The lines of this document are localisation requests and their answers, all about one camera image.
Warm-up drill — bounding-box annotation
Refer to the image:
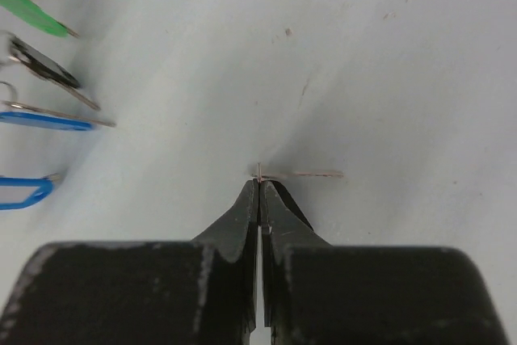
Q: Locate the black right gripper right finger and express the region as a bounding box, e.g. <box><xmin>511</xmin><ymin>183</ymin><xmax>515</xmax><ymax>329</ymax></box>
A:
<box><xmin>259</xmin><ymin>181</ymin><xmax>508</xmax><ymax>344</ymax></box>

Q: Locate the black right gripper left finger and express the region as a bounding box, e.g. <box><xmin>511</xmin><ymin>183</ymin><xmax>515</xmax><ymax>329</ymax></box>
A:
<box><xmin>1</xmin><ymin>180</ymin><xmax>259</xmax><ymax>344</ymax></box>

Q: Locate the black solid tag key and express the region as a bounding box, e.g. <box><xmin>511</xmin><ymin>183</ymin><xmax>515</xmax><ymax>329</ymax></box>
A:
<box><xmin>250</xmin><ymin>162</ymin><xmax>345</xmax><ymax>233</ymax></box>

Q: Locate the blue tag key middle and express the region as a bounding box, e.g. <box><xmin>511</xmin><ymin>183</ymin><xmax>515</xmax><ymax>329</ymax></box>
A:
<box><xmin>1</xmin><ymin>174</ymin><xmax>61</xmax><ymax>211</ymax></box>

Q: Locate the blue tag key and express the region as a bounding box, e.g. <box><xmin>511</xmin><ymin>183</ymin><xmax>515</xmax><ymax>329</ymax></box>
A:
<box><xmin>1</xmin><ymin>101</ymin><xmax>116</xmax><ymax>132</ymax></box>
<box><xmin>1</xmin><ymin>174</ymin><xmax>61</xmax><ymax>211</ymax></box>

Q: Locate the blue tag key left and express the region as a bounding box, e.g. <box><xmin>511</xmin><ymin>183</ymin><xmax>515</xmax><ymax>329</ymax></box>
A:
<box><xmin>1</xmin><ymin>101</ymin><xmax>116</xmax><ymax>132</ymax></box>

